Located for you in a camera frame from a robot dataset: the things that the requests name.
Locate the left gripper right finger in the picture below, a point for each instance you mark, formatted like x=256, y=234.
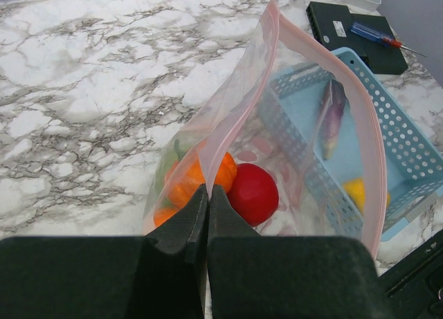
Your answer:
x=253, y=276

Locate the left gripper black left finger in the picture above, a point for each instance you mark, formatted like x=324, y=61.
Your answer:
x=158, y=275

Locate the orange fruit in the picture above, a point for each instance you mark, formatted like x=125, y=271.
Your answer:
x=175, y=164

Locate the red tomato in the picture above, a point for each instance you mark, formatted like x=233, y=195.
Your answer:
x=254, y=194

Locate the orange mini pumpkin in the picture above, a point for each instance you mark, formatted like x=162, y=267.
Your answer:
x=197, y=180

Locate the clear pink zip bag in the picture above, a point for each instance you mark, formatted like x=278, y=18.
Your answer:
x=267, y=113

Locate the yellow bell pepper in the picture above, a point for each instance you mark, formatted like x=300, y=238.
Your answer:
x=356, y=191

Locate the small purple eggplant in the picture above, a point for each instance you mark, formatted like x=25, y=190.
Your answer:
x=332, y=106

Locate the black flat box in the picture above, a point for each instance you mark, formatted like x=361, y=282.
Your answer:
x=330, y=25
x=383, y=60

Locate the blue red screwdriver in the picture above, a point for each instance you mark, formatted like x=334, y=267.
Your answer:
x=379, y=37

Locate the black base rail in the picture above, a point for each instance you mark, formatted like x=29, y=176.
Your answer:
x=413, y=286

